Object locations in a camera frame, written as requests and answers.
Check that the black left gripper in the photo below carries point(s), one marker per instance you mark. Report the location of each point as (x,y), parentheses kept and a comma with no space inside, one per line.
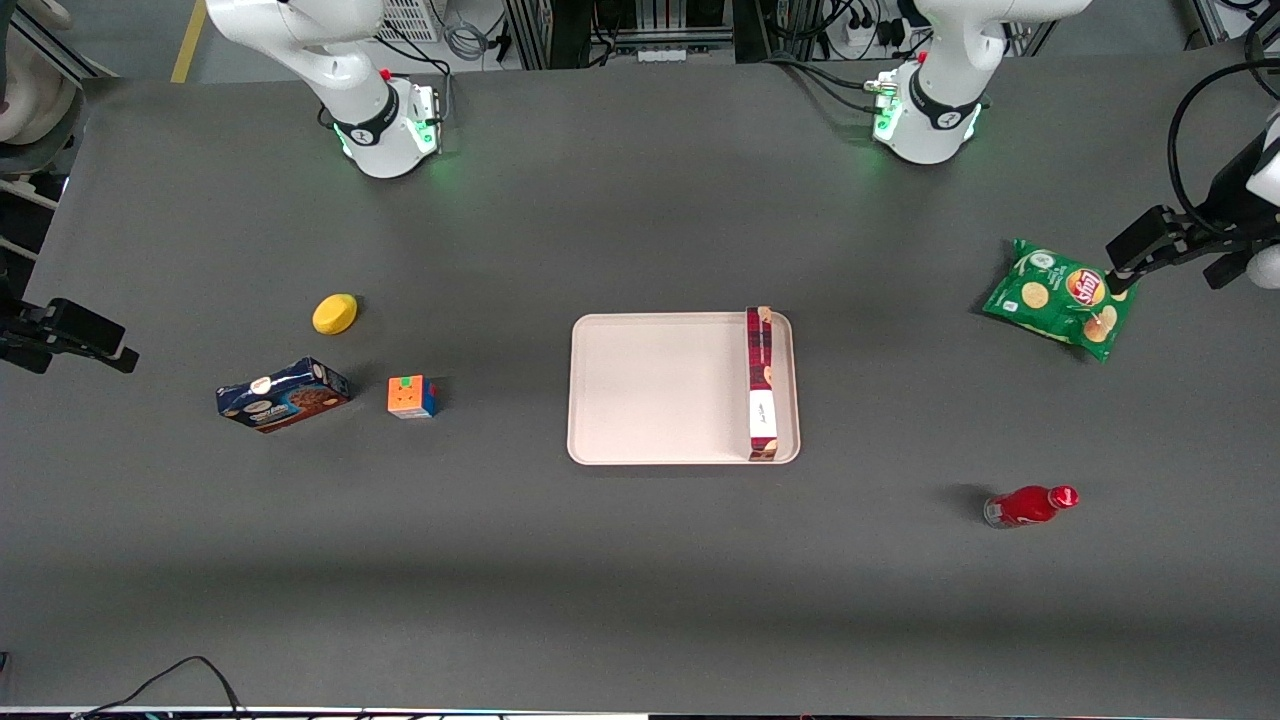
(1213,228)

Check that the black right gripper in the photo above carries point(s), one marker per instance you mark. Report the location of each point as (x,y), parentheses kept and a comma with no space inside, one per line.
(22,335)

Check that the red cookie box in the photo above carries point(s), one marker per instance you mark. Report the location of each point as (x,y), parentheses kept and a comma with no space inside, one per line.
(762,385)

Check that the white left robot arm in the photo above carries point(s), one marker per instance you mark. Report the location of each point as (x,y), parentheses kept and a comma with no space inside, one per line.
(930,130)

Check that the blue cookie box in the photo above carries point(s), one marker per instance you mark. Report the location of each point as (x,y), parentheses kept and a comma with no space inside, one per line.
(285,397)

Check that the white perforated box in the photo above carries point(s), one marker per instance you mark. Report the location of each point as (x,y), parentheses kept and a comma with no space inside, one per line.
(410,18)

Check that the beige rectangular tray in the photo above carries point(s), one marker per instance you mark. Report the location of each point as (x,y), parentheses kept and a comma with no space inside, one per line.
(660,390)

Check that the green chips bag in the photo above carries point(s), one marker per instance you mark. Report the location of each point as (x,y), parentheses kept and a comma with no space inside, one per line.
(1055,295)

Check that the yellow round sponge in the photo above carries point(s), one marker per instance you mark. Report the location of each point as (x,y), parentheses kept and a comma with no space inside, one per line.
(335,314)

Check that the red soda bottle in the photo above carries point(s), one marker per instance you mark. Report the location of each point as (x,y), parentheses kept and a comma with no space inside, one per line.
(1025,506)

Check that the beige padded chair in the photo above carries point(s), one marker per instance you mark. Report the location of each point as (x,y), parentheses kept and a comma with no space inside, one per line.
(35,95)

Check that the colourful puzzle cube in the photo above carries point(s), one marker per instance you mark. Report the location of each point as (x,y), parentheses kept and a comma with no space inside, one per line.
(410,397)

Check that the white power strip with plugs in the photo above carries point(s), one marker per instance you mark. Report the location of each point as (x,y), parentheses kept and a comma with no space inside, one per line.
(870,35)

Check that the aluminium frame rack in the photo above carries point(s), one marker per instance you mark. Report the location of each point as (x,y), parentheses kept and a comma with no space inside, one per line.
(525,30)

